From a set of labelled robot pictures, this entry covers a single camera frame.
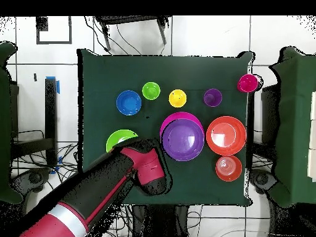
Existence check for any large pink bowl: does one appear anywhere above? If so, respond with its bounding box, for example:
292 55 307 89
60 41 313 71
159 111 205 137

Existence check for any purple bowl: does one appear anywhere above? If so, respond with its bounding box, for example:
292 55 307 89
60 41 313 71
160 118 206 162

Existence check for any green bowl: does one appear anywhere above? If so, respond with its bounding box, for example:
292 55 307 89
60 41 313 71
106 129 139 153

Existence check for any large orange bowl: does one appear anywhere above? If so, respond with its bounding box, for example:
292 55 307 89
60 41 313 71
206 115 247 156

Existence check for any yellow cup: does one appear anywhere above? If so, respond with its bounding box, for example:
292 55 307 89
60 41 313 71
168 89 188 109

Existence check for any blue bowl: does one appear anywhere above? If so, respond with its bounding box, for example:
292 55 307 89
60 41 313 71
116 90 143 116

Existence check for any green cup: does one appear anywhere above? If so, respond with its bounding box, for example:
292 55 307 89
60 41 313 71
142 81 161 101

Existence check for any dark green tablecloth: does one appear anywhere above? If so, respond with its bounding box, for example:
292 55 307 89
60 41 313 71
77 48 255 207

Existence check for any purple cup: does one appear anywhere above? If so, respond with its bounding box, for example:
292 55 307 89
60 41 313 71
203 88 223 108

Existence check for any small orange bowl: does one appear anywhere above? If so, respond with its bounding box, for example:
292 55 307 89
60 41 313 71
215 155 243 183

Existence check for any pink cup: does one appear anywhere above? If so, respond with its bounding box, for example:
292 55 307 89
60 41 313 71
236 73 260 94

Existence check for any blue tape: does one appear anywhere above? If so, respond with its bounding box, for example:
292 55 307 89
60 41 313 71
45 75 60 94

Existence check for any black stool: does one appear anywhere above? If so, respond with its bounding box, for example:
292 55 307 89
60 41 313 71
94 15 172 52

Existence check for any green cloth side table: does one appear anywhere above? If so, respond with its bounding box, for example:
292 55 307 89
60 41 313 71
268 46 316 209
0 41 24 205

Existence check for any black metal post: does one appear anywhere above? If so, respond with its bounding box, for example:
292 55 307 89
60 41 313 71
246 92 256 168

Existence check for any tangle of cables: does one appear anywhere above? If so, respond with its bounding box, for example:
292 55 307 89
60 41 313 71
10 129 139 237

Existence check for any black metal frame beam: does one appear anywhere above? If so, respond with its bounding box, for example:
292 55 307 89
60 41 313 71
10 77 58 167

